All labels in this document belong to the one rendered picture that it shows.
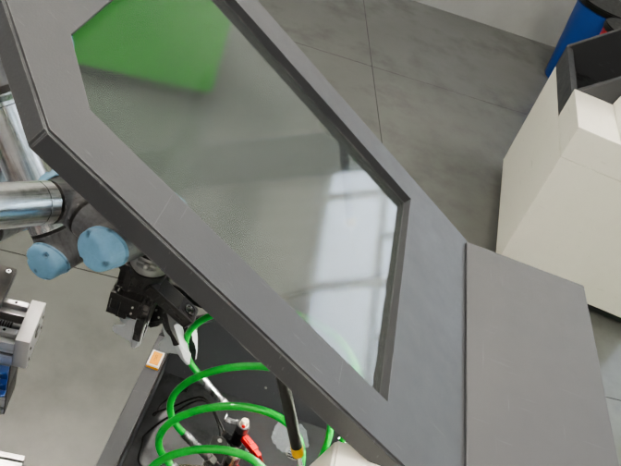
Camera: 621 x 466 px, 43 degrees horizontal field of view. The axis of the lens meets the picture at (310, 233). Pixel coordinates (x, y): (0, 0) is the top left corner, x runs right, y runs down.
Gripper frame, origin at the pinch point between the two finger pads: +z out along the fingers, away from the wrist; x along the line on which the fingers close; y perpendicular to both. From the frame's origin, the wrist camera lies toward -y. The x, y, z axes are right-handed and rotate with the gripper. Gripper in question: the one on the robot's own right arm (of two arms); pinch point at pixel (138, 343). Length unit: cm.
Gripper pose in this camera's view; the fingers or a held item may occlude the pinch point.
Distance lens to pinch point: 162.9
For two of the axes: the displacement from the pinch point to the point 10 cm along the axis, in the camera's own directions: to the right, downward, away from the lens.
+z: -3.2, 7.6, 5.6
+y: -9.3, -3.6, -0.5
